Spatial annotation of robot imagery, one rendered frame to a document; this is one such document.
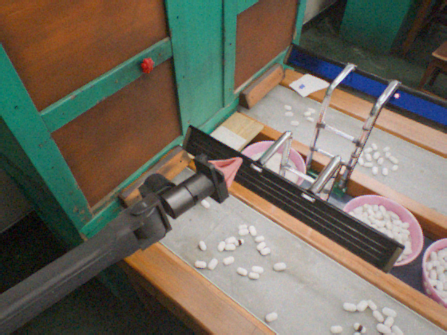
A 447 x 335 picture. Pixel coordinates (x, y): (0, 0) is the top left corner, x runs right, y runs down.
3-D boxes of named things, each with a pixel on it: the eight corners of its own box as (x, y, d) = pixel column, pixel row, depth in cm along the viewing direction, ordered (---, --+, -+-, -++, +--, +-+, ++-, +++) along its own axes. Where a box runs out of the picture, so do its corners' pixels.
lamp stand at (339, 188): (342, 198, 134) (382, 111, 100) (297, 173, 142) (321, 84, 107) (361, 168, 143) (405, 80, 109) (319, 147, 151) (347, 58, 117)
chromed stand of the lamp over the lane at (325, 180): (289, 276, 114) (317, 200, 79) (240, 242, 122) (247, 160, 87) (316, 235, 123) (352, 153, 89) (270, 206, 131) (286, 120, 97)
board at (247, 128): (215, 175, 130) (215, 173, 129) (186, 156, 136) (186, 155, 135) (263, 128, 146) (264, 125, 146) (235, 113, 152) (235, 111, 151)
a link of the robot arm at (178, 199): (174, 226, 68) (165, 206, 65) (158, 212, 73) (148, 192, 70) (201, 207, 71) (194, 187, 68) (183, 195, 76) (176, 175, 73)
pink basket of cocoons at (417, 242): (413, 286, 111) (426, 275, 104) (330, 264, 116) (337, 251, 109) (409, 218, 128) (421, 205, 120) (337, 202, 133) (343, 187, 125)
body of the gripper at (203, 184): (210, 189, 80) (184, 206, 77) (199, 153, 74) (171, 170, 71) (227, 200, 75) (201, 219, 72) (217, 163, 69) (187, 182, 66)
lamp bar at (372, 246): (386, 275, 76) (399, 262, 71) (181, 149, 101) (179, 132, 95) (399, 250, 80) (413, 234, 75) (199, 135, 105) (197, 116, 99)
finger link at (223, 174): (235, 170, 83) (205, 191, 79) (229, 146, 79) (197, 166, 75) (254, 180, 78) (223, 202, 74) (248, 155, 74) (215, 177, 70)
